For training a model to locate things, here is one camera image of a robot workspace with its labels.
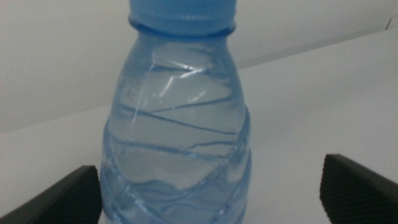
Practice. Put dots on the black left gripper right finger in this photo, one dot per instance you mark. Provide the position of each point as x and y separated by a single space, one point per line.
357 193

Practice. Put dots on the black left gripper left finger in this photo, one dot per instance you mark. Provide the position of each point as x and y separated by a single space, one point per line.
62 202

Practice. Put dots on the clear water bottle blue cap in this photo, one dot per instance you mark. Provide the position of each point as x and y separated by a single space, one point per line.
177 124

